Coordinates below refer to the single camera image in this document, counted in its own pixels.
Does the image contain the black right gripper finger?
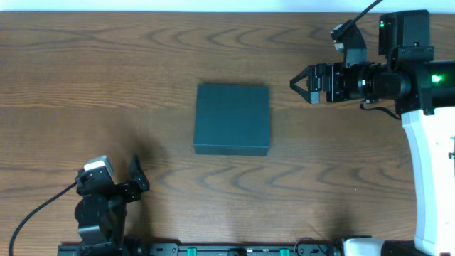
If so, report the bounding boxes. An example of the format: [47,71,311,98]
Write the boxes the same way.
[290,84,320,104]
[289,65,315,88]

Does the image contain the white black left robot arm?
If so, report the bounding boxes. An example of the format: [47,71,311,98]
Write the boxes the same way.
[58,156,150,256]

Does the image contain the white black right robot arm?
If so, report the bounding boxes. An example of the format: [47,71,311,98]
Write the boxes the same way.
[290,10,454,255]

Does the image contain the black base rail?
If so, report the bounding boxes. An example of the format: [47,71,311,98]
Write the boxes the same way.
[57,237,344,256]

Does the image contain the dark green box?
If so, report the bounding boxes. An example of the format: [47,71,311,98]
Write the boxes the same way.
[193,84,271,156]

